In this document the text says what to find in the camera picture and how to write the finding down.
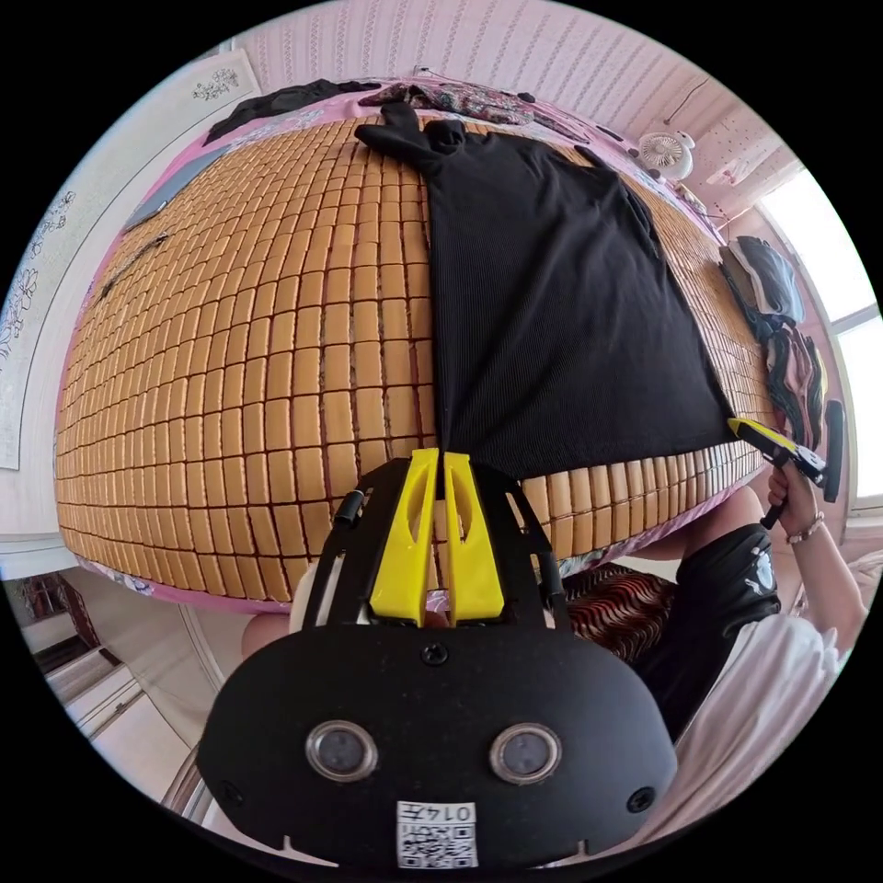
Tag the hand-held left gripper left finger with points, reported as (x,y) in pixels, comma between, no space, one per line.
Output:
(403,552)

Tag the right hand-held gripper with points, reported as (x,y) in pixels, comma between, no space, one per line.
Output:
(803,465)

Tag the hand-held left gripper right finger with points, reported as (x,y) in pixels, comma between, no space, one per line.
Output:
(472,559)

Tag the black long sleeve shirt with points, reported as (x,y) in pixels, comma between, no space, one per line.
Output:
(552,310)

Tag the person's right forearm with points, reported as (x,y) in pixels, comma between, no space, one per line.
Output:
(831,572)

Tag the person's right hand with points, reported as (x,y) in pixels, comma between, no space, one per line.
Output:
(799,503)

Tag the red black patterned cloth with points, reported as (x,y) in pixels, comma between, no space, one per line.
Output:
(621,607)

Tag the pile of clothes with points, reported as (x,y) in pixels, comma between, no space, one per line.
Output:
(772,276)

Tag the window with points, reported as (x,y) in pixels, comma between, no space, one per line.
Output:
(821,234)

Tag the bed with woven bamboo mat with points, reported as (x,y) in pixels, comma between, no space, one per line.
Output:
(241,379)

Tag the person's body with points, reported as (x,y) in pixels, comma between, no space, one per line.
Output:
(759,690)

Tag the small white fan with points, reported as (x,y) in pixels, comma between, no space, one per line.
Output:
(666,155)

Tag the dark floral patterned cloth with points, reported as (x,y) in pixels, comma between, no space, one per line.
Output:
(483,103)

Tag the grey flat pad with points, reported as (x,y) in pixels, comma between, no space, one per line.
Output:
(172,186)

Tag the black garment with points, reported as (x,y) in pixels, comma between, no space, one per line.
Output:
(276,103)

